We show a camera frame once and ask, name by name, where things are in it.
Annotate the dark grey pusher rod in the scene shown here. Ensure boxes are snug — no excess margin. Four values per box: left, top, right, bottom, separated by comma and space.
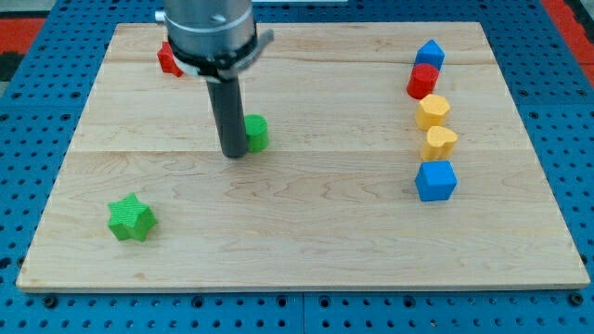
207, 78, 248, 159

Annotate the green cylinder block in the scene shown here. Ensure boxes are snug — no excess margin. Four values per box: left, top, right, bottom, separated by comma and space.
244, 114, 269, 152

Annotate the wooden board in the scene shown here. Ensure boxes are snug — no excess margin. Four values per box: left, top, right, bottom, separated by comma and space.
16, 22, 590, 293

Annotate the red star block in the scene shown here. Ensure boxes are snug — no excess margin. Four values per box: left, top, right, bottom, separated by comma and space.
157, 42, 184, 77

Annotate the green star block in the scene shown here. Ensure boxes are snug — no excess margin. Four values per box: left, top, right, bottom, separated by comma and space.
108, 193, 158, 242

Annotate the red cylinder block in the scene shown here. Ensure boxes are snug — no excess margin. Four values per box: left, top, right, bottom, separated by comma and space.
407, 63, 440, 99

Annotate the yellow hexagon block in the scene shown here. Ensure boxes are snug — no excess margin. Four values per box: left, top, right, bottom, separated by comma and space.
415, 94, 451, 131

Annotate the blue pentagon block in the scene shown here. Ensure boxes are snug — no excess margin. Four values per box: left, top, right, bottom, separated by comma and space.
413, 39, 446, 70

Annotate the yellow heart block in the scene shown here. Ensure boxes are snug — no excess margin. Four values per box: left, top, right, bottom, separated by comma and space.
420, 126, 458, 161

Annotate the blue cube block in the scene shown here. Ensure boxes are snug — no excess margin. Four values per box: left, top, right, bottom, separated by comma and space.
415, 161, 458, 201

